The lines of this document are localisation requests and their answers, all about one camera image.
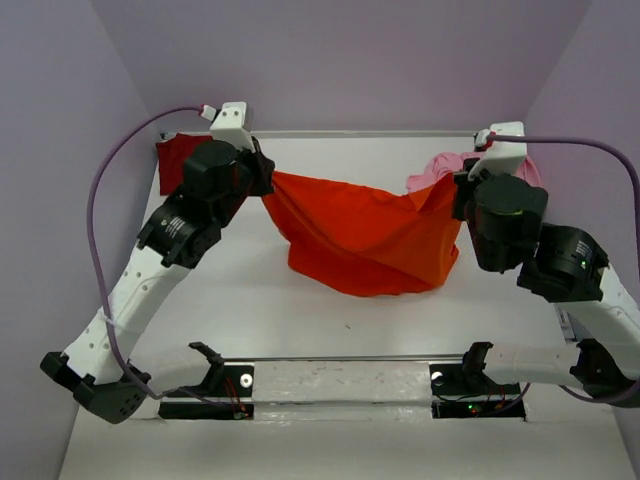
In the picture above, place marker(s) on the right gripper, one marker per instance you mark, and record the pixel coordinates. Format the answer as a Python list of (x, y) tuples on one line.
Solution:
[(465, 187)]

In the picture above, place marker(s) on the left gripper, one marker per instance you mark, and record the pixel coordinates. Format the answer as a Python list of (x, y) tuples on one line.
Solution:
[(263, 167)]

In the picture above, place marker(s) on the orange t-shirt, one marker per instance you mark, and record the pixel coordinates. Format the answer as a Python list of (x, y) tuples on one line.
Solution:
[(363, 241)]

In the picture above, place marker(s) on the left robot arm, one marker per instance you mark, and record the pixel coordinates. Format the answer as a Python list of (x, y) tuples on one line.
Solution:
[(96, 368)]

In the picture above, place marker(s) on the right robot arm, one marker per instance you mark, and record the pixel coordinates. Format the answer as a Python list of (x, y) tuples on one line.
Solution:
[(566, 267)]

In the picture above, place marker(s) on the pink t-shirt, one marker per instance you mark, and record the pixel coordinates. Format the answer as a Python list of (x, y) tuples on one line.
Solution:
[(448, 162)]

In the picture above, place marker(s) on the dark red folded t-shirt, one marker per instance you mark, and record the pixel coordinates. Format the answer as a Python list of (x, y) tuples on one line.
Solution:
[(171, 156)]

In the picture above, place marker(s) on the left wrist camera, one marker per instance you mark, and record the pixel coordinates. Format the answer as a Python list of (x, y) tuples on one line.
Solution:
[(229, 123)]

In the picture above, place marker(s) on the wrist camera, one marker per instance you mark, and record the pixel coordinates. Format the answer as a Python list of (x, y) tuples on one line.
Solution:
[(499, 157), (229, 123)]

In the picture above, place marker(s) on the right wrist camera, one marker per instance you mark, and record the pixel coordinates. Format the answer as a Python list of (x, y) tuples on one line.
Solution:
[(499, 157)]

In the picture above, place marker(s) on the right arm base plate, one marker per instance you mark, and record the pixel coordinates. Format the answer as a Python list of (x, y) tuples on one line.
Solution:
[(457, 395)]

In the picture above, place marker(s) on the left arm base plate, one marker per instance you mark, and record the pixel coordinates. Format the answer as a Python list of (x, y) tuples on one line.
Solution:
[(224, 395)]

